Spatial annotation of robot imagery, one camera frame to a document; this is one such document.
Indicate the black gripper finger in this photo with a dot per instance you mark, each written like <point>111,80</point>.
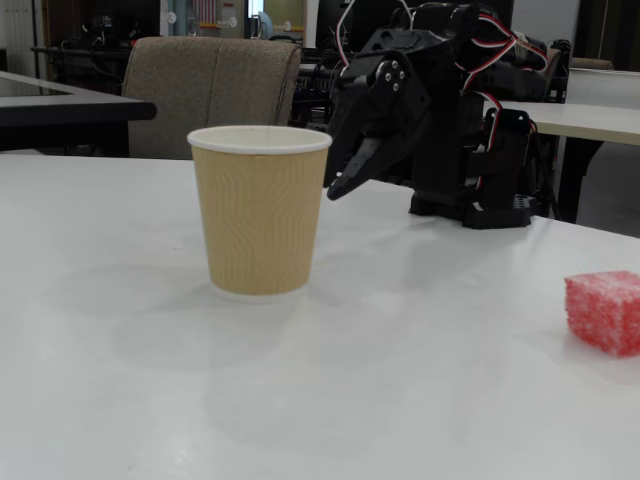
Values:
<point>400,110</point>
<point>347,115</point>

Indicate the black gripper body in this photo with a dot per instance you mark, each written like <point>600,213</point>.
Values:
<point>376,111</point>

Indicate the red foam cube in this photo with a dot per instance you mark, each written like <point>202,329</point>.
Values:
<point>605,315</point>

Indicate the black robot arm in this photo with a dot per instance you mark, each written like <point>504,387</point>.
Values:
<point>445,150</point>

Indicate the tan paper cup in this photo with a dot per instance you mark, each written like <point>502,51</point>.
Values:
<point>260,220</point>

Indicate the green notice board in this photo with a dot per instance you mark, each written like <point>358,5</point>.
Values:
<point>282,12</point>

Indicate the light blue round object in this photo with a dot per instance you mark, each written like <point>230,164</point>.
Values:
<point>265,22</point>

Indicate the beige padded chair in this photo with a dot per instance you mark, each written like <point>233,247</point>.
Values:
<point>554,54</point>

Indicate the brown fabric chair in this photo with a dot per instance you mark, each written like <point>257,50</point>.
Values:
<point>210,85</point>

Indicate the white desk panel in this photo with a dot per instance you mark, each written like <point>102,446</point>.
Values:
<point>605,85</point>

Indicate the black-edged table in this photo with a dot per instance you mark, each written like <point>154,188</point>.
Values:
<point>75,107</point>

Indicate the black cluttered workbench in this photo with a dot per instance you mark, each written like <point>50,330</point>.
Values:
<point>75,55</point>

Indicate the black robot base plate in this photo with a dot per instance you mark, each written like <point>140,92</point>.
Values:
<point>495,215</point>

